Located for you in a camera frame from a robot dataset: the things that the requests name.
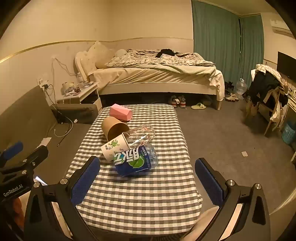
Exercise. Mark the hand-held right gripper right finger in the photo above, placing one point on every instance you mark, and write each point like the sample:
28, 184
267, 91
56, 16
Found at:
208, 181

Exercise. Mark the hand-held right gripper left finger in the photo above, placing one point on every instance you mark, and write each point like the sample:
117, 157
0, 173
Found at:
85, 181

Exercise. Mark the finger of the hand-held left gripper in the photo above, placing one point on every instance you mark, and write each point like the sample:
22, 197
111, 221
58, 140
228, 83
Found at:
34, 153
14, 148

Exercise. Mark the white paper cup green print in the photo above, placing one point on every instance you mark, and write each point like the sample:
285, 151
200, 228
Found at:
112, 148

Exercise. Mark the brown paper cup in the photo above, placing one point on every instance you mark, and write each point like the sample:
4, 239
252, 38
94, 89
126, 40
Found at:
110, 126

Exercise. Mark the pink faceted cup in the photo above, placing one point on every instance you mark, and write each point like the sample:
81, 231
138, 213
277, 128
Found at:
120, 112

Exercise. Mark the white crumpled paper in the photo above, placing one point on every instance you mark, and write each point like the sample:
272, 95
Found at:
45, 141

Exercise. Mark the paper scrap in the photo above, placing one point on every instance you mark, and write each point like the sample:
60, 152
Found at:
244, 153

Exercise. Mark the blue label plastic bottle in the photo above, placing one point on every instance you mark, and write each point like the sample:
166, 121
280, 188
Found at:
131, 162

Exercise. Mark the grey checkered tablecloth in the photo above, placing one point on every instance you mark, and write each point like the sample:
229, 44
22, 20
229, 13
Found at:
138, 199

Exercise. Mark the light green slipper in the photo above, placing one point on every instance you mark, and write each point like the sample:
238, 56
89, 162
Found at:
198, 106

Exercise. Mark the white nightstand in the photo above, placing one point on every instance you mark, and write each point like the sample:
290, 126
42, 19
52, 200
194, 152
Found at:
89, 93

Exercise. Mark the pair of sneakers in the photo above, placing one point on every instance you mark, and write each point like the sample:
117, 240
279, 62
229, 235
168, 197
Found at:
178, 102

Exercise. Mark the white shoes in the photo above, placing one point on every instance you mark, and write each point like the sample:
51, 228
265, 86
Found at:
232, 97

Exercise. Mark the small plastic water bottle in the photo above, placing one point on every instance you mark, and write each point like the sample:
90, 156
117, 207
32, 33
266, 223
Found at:
79, 78

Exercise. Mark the blue laundry basket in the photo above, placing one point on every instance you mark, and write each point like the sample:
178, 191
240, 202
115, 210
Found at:
289, 133

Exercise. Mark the large water jug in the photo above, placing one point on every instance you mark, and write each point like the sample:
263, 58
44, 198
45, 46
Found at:
240, 89

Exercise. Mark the wooden chair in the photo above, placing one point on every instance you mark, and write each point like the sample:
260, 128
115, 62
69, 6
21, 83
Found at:
275, 109

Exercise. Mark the dark jacket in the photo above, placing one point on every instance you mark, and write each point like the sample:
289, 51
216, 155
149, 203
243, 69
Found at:
263, 85

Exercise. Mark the white bed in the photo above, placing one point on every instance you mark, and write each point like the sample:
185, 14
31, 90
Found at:
150, 77

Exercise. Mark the cream pillow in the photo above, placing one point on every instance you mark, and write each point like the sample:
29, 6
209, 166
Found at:
100, 54

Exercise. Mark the plaid cloth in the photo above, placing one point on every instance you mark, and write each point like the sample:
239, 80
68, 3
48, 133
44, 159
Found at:
269, 69

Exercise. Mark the floral blanket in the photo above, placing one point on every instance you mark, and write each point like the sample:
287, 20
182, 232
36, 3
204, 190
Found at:
150, 60

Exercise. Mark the black garment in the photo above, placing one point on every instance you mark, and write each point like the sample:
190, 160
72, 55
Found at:
167, 52

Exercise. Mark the black television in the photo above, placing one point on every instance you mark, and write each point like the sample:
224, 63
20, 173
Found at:
286, 63

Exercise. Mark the wide green curtain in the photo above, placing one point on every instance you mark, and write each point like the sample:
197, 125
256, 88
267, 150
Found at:
215, 39

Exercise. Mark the narrow green curtain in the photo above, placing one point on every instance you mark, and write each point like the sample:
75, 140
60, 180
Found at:
252, 39

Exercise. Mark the white air conditioner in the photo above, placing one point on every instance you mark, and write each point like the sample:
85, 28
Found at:
280, 26

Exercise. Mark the wall socket with chargers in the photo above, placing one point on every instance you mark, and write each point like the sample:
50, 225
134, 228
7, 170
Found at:
44, 83

